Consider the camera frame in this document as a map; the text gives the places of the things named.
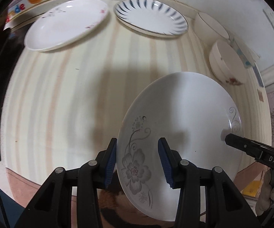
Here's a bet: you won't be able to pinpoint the white plate grey flower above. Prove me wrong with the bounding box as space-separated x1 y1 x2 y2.
116 72 243 221

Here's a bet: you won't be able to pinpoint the white bowl red flower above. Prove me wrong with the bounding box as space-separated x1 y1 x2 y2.
209 40 247 86

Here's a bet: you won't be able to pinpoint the plain white bowl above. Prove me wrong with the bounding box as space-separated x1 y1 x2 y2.
194 12 229 46

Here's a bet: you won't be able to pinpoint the white gloved hand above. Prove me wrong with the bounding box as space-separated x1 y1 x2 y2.
256 169 274 217

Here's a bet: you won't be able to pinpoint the striped table mat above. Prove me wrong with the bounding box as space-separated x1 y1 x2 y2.
0 0 273 188

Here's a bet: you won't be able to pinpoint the white plate pink floral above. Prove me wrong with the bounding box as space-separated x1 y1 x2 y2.
24 0 109 52

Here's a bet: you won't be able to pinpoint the white plate blue stripes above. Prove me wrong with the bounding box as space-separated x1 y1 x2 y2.
113 0 188 38

